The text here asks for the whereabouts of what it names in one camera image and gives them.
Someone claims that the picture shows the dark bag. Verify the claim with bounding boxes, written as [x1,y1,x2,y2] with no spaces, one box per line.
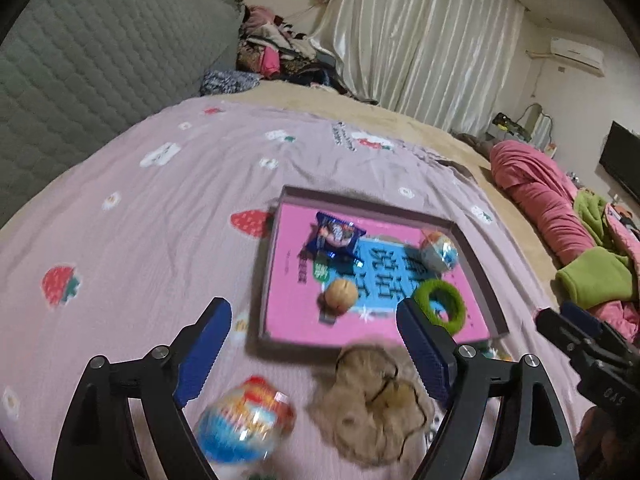
[492,112,531,136]

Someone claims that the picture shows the person's right hand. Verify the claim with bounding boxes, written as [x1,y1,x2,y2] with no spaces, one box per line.
[575,406,621,466]

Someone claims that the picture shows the black television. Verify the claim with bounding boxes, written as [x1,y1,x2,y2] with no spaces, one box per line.
[599,121,640,196]

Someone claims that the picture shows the beige mesh scrunchie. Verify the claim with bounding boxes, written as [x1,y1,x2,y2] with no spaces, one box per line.
[307,345,436,463]

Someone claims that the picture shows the grey quilted headboard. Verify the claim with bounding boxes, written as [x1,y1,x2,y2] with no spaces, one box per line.
[0,0,246,231]

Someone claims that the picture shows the green fuzzy ring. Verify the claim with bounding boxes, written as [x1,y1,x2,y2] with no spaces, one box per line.
[412,280,467,335]

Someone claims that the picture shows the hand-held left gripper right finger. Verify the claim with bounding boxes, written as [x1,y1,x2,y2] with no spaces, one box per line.
[396,297,581,480]

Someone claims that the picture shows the green fleece blanket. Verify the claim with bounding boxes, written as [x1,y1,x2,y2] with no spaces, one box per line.
[556,192,636,311]

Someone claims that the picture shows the pink strawberry printed blanket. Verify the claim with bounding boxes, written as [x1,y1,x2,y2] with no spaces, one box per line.
[0,97,596,480]

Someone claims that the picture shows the pink floral quilted cloth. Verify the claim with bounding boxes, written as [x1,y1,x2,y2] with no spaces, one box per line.
[602,202,640,281]

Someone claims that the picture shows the beige bed sheet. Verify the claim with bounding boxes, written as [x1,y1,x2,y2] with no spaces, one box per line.
[240,80,566,271]

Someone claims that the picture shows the white metal frame rack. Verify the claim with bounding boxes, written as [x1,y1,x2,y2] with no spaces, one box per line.
[522,102,556,146]

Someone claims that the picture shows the dark blue floral cloth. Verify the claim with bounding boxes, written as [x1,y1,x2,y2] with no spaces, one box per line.
[200,69,263,97]

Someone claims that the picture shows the small toy egg capsule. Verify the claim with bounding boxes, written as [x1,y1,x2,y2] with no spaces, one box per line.
[419,232,459,273]

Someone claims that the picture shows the walnut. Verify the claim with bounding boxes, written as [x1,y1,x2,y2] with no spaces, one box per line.
[324,279,359,315]

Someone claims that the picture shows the shallow grey box pink bottom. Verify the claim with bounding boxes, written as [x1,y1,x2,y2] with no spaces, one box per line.
[257,185,510,356]

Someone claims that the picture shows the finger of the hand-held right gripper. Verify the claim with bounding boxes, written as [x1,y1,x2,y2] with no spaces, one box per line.
[535,307,599,361]
[560,301,628,348]

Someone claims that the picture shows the white air conditioner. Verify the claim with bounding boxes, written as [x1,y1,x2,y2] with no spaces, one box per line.
[550,37,605,77]

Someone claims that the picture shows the large toy egg capsule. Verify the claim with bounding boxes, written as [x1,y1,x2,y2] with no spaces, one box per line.
[195,375,297,466]

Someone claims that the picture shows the white curtains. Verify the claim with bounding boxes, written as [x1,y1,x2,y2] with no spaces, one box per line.
[307,0,526,133]

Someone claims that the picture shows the pile of clothes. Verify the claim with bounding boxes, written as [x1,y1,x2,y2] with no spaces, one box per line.
[235,4,381,106]

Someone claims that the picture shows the pink quilt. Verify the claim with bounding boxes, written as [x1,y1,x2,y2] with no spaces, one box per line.
[489,140,640,346]

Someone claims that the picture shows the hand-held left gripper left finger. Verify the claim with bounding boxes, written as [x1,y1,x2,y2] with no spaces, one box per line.
[52,296,233,480]

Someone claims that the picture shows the blue red-print snack packet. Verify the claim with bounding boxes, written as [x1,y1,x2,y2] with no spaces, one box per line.
[301,210,368,268]

